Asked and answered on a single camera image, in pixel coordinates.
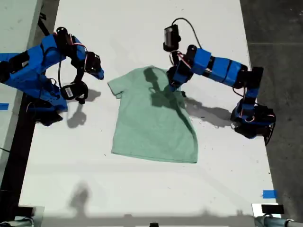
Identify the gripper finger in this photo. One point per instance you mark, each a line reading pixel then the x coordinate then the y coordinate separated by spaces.
pixel 101 73
pixel 174 88
pixel 91 73
pixel 170 76

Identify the pale green T-shirt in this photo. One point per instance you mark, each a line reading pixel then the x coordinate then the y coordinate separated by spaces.
pixel 146 123

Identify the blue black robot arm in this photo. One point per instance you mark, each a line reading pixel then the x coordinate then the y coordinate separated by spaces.
pixel 222 68
pixel 35 59

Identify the pale side table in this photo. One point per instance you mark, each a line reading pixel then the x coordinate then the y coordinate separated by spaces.
pixel 14 28

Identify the long blue tape strip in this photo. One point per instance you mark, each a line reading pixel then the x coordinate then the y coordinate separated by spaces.
pixel 6 56

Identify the short blue tape strip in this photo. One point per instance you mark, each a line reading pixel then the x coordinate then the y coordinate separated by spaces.
pixel 4 106

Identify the small black round object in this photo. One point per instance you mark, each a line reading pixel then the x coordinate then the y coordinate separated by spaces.
pixel 154 224

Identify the square blue tape piece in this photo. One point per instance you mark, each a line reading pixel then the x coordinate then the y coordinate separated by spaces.
pixel 270 194

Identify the small black box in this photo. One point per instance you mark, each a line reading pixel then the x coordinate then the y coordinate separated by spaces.
pixel 272 209
pixel 25 211

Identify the short black camera stalk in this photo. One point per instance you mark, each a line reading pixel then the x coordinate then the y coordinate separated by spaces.
pixel 80 75
pixel 175 58

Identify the black camera box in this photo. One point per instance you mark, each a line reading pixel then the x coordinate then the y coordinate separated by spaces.
pixel 171 37
pixel 73 92

